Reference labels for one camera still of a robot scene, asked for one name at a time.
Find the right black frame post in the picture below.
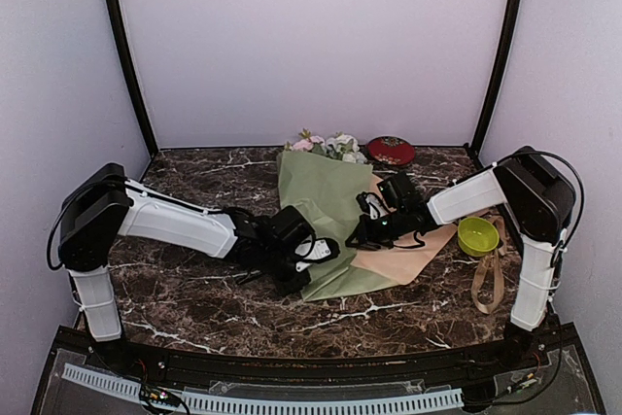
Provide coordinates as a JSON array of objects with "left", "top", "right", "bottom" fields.
[{"left": 465, "top": 0, "right": 521, "bottom": 159}]

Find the tan ribbon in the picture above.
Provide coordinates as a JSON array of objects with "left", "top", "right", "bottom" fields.
[{"left": 468, "top": 214, "right": 509, "bottom": 315}]

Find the lime green plastic bowl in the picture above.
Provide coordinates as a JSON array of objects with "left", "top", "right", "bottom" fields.
[{"left": 457, "top": 217, "right": 500, "bottom": 258}]

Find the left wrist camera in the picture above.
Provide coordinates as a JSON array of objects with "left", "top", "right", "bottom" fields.
[{"left": 294, "top": 237, "right": 340, "bottom": 272}]

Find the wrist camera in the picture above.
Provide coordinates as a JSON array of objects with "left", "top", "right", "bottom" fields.
[
  {"left": 356, "top": 192, "right": 389, "bottom": 220},
  {"left": 294, "top": 237, "right": 340, "bottom": 272}
]

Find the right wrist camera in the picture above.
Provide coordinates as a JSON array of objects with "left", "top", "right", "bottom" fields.
[{"left": 356, "top": 192, "right": 389, "bottom": 220}]

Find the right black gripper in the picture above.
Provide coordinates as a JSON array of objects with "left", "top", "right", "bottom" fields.
[{"left": 346, "top": 208, "right": 408, "bottom": 251}]

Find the black front table rail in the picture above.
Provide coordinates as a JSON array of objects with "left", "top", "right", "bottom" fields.
[{"left": 107, "top": 342, "right": 508, "bottom": 386}]

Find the left black frame post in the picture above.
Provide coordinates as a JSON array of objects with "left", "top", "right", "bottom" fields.
[{"left": 105, "top": 0, "right": 159, "bottom": 157}]

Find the pink rose fake flower stem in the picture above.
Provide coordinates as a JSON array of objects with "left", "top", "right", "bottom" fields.
[{"left": 284, "top": 128, "right": 326, "bottom": 155}]

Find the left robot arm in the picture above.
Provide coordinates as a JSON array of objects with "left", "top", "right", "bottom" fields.
[{"left": 46, "top": 163, "right": 323, "bottom": 372}]

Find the green and pink wrapping paper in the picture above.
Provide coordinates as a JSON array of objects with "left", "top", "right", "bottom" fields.
[{"left": 277, "top": 151, "right": 457, "bottom": 301}]

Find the white slotted cable duct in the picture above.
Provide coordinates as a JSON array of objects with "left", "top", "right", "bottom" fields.
[{"left": 61, "top": 363, "right": 464, "bottom": 414}]

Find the black frame post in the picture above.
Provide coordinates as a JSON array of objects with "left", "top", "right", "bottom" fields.
[
  {"left": 465, "top": 0, "right": 521, "bottom": 159},
  {"left": 105, "top": 0, "right": 159, "bottom": 157}
]

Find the red floral plate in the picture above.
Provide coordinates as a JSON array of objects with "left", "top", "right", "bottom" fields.
[{"left": 366, "top": 136, "right": 416, "bottom": 166}]

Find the white fake flower stem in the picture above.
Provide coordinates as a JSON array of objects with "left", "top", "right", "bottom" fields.
[{"left": 325, "top": 133, "right": 367, "bottom": 164}]

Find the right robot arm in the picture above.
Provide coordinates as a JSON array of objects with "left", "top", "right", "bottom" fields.
[{"left": 346, "top": 146, "right": 585, "bottom": 331}]

